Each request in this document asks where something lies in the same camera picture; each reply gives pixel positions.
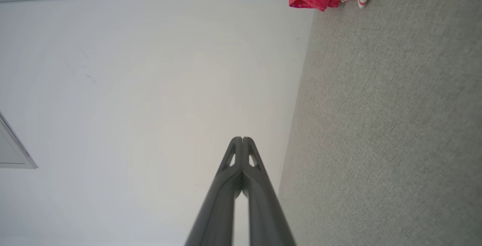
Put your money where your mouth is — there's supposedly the white framed wall panel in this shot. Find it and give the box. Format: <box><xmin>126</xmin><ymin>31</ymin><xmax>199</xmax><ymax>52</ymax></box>
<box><xmin>0</xmin><ymin>112</ymin><xmax>38</xmax><ymax>169</ymax></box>

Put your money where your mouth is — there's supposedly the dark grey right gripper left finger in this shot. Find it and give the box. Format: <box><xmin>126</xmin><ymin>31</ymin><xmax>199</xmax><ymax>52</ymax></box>
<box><xmin>185</xmin><ymin>137</ymin><xmax>244</xmax><ymax>246</ymax></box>

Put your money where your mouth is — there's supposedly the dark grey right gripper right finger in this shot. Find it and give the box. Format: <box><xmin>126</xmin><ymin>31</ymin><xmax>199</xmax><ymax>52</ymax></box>
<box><xmin>243</xmin><ymin>137</ymin><xmax>296</xmax><ymax>246</ymax></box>

